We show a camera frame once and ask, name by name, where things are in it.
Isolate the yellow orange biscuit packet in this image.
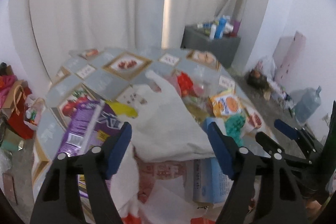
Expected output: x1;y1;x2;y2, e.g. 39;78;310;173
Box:
210;89;242;117

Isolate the purple snack bag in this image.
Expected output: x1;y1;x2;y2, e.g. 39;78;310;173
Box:
57;100;123;157

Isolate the white plastic bag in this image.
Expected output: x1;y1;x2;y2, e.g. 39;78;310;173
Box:
130;70;215;162

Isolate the blue water jug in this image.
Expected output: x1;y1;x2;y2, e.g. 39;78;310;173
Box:
294;86;322;124

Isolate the green crumpled wrapper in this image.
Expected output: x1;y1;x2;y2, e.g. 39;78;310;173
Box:
224;114;245;147

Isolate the light blue paper box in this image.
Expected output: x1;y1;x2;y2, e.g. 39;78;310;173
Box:
192;117;234;205

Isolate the pink cardboard box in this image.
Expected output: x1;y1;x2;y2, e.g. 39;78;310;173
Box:
273;31;306;86

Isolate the red gift bag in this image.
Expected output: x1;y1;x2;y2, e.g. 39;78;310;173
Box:
1;80;34;139

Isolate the red crumpled wrapper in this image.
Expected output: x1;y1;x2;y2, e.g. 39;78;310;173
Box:
177;72;195;97

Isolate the grey storage cabinet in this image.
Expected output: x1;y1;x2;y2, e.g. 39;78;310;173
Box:
181;26;241;68

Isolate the patterned fruit bed quilt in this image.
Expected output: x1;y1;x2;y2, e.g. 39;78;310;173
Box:
31;47;276;224

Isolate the pile of colourful clothes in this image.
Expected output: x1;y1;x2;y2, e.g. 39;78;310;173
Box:
0;63;17;107

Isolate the blue bottle on cabinet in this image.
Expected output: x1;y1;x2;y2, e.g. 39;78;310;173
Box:
214;16;227;39

